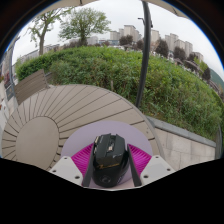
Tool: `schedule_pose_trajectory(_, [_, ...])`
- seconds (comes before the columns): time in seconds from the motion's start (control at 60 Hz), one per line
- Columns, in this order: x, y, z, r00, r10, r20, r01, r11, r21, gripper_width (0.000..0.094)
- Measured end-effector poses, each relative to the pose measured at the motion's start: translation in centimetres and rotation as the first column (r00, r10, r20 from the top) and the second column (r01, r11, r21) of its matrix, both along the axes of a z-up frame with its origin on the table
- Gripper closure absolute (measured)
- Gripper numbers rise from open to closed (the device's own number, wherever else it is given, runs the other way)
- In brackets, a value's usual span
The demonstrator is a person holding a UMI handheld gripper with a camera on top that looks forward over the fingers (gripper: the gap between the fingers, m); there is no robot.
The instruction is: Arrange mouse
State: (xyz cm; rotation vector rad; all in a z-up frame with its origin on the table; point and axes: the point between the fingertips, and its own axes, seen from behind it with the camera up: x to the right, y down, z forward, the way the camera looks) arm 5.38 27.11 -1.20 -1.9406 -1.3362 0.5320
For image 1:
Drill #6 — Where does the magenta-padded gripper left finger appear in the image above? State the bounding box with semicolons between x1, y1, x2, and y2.
48;143;96;188

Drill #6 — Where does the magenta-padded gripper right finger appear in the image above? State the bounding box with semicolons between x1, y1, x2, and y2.
126;143;176;188

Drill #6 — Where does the black computer mouse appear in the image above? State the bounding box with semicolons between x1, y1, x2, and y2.
90;133;130;188

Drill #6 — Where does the beige slatted garden chair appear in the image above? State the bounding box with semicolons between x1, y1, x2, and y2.
13;68;51;106

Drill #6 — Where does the green hedge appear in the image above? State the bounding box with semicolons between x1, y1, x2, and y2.
14;45;224;141

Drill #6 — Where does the dark curved parasol pole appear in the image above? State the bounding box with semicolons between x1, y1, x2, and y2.
134;0;154;110

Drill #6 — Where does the tall grey sign pillar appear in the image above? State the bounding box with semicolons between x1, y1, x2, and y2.
4;34;21;101

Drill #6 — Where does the group of beige apartment buildings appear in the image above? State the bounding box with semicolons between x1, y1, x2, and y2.
109;24;205;63

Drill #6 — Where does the thin-crowned bare-trunk tree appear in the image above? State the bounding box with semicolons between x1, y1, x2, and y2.
26;7;73;57

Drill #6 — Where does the round leafy green tree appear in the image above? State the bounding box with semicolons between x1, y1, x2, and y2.
58;7;112;47

